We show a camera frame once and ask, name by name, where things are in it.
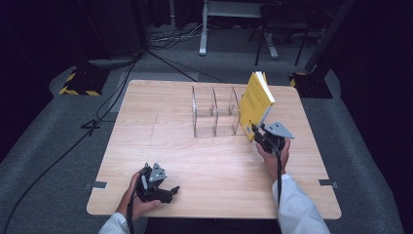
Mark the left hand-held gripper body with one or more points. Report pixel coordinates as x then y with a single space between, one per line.
150 185

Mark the clear acrylic book rack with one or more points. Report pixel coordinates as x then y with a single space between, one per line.
211 113

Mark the black metal stand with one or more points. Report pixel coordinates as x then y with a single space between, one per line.
282 22

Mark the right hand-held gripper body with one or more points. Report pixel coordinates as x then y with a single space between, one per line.
274 138

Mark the dark slanted pole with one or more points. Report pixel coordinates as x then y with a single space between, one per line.
329 32

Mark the yellow black striped stand base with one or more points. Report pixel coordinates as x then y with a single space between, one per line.
311 86
84 83

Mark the yellow book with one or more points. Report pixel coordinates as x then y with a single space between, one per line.
255 104

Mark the person's left hand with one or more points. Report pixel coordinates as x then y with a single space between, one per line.
139 208

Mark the white desk frame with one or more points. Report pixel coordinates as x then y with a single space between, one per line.
204 32

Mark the person's right hand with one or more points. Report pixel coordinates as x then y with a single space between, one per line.
271 162

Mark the grey tape strip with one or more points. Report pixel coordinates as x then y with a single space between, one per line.
96 185
328 182

